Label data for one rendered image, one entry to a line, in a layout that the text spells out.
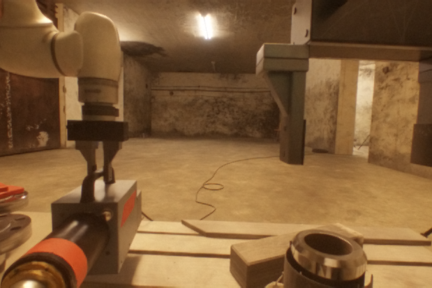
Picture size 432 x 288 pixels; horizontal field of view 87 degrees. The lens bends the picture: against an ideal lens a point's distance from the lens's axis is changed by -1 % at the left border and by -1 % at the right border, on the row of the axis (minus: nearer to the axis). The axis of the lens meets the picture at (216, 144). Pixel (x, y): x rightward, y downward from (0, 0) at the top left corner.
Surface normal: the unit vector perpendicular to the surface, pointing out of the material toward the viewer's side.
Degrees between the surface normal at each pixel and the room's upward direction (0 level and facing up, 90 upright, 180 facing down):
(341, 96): 90
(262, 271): 90
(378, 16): 90
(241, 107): 90
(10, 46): 108
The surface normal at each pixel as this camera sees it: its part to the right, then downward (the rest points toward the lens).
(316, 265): -0.66, 0.04
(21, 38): 0.18, 0.38
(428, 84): -1.00, -0.03
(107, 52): 0.77, 0.10
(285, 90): 0.03, 0.08
